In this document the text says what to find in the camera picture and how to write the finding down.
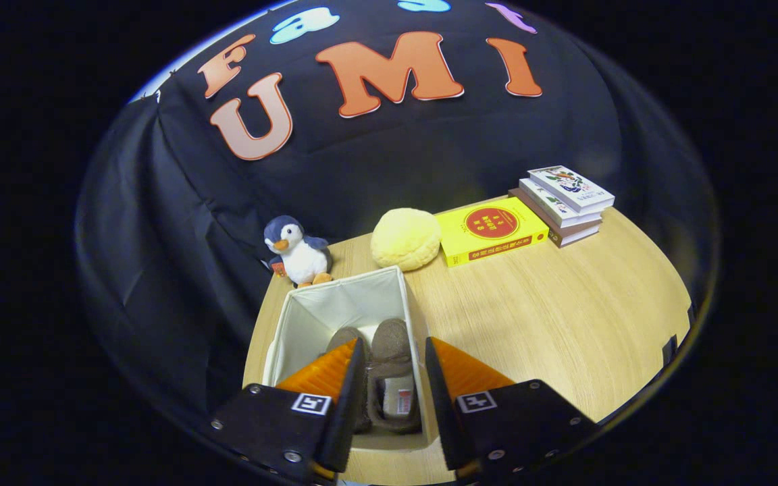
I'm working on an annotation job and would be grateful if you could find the penguin plush toy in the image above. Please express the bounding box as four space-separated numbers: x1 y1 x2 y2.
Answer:
263 215 334 289

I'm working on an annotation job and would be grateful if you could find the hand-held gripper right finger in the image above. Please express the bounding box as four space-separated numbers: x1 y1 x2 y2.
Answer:
425 336 598 481

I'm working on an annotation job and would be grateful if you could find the yellow round plush bun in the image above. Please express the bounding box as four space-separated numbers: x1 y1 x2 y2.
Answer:
370 208 442 272

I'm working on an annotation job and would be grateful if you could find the black backdrop cloth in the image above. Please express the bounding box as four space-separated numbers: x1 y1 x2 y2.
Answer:
75 0 717 419

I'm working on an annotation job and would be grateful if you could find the brown cover book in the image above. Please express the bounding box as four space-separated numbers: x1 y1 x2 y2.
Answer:
509 188 602 248

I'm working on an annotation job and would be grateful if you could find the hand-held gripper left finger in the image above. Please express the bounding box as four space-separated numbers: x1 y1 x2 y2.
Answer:
208 337 367 483

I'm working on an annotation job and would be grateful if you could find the yellow book with red circle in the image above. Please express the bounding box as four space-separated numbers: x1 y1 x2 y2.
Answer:
435 196 550 268

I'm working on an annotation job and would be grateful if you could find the brown fabric storage box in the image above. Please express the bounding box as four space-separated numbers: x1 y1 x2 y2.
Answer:
262 266 430 452

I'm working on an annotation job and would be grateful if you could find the brown fuzzy shoe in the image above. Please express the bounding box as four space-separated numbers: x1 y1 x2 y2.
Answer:
367 319 423 434
325 327 373 433

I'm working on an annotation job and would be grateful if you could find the white book with green print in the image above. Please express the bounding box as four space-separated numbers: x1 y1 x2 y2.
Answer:
519 178 604 228

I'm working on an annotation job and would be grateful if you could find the white floral cover book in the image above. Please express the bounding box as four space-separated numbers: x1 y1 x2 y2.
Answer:
527 165 615 213

